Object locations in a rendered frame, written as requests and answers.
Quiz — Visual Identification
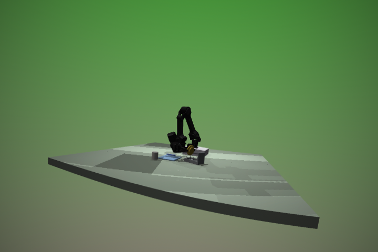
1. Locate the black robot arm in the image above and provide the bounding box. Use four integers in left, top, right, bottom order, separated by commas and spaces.
167, 107, 201, 150

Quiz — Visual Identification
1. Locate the white cylinder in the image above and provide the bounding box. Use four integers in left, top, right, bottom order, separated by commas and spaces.
151, 151, 159, 160

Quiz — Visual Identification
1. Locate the grey dish rack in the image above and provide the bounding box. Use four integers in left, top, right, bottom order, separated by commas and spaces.
184, 152, 205, 165

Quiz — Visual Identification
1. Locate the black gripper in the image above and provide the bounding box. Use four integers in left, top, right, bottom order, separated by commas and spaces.
172, 142, 193, 153

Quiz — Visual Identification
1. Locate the yellow round plate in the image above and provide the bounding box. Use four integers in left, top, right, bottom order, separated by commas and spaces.
187, 145, 194, 155

